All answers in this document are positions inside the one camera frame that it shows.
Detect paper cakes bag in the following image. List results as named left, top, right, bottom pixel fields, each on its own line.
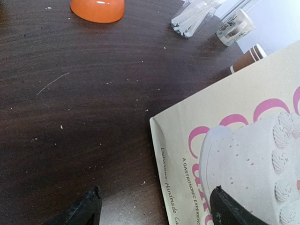
left=150, top=42, right=300, bottom=225

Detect stack of brown paper cups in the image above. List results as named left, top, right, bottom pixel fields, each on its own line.
left=230, top=44, right=267, bottom=74

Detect orange plastic bowl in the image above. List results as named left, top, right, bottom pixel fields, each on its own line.
left=70, top=0, right=125, bottom=23

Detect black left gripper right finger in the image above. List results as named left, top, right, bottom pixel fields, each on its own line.
left=209, top=185, right=272, bottom=225

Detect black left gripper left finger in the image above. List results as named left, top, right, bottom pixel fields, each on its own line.
left=43, top=185, right=102, bottom=225

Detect white stirrers in holder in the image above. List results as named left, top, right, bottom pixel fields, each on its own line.
left=171, top=0, right=225, bottom=38

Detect white ceramic mug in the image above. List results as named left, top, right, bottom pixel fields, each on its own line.
left=216, top=9, right=256, bottom=46

